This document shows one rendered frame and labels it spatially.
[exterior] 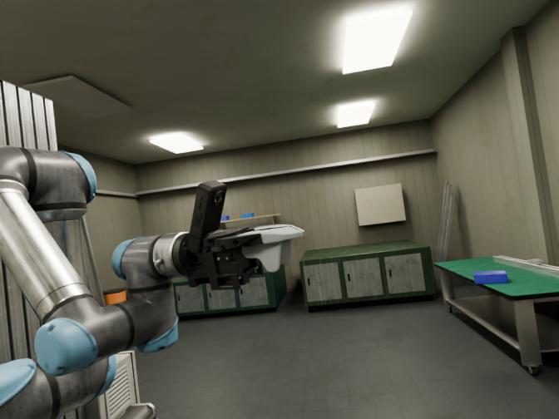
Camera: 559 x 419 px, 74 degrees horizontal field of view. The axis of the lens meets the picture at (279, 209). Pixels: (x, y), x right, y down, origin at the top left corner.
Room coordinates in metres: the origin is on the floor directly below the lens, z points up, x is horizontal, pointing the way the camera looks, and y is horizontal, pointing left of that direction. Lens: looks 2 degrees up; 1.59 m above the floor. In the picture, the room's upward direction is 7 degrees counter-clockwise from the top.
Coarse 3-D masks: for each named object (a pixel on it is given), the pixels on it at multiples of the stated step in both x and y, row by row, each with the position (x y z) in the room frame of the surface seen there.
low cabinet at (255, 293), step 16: (176, 288) 6.99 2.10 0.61; (192, 288) 6.95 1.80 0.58; (208, 288) 6.91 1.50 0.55; (240, 288) 6.83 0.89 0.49; (256, 288) 6.79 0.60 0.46; (272, 288) 6.76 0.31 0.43; (176, 304) 7.00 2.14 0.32; (192, 304) 6.95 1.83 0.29; (208, 304) 6.92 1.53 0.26; (224, 304) 6.87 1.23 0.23; (240, 304) 6.83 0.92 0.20; (256, 304) 6.79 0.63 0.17; (272, 304) 6.76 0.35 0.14
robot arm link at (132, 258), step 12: (132, 240) 0.65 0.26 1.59; (144, 240) 0.63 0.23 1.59; (156, 240) 0.61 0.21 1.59; (120, 252) 0.64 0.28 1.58; (132, 252) 0.62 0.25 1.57; (144, 252) 0.61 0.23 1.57; (120, 264) 0.63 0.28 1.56; (132, 264) 0.62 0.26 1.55; (144, 264) 0.61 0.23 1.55; (120, 276) 0.65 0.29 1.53; (132, 276) 0.62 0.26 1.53; (144, 276) 0.62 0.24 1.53; (156, 276) 0.62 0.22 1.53
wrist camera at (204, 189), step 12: (216, 180) 0.57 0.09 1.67; (204, 192) 0.54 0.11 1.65; (216, 192) 0.55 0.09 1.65; (204, 204) 0.54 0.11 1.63; (216, 204) 0.56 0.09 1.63; (192, 216) 0.56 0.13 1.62; (204, 216) 0.55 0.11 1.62; (216, 216) 0.58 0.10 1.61; (192, 228) 0.56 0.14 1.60; (204, 228) 0.56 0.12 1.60; (216, 228) 0.59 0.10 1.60; (192, 240) 0.57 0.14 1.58
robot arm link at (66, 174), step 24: (48, 168) 0.72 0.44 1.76; (72, 168) 0.77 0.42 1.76; (48, 192) 0.73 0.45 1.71; (72, 192) 0.76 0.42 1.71; (48, 216) 0.74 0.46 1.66; (72, 216) 0.77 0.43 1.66; (72, 240) 0.77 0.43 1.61; (72, 264) 0.76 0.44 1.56; (72, 384) 0.73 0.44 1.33; (96, 384) 0.77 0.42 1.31; (72, 408) 0.74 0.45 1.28
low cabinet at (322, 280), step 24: (408, 240) 7.56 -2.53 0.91; (312, 264) 6.37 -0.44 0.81; (336, 264) 6.31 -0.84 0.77; (360, 264) 6.26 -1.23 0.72; (384, 264) 6.21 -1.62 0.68; (408, 264) 6.16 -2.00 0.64; (432, 264) 6.11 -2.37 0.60; (312, 288) 6.37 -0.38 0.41; (336, 288) 6.31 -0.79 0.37; (360, 288) 6.26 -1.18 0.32; (384, 288) 6.22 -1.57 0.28; (408, 288) 6.16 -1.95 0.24; (432, 288) 6.12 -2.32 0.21; (312, 312) 6.43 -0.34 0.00
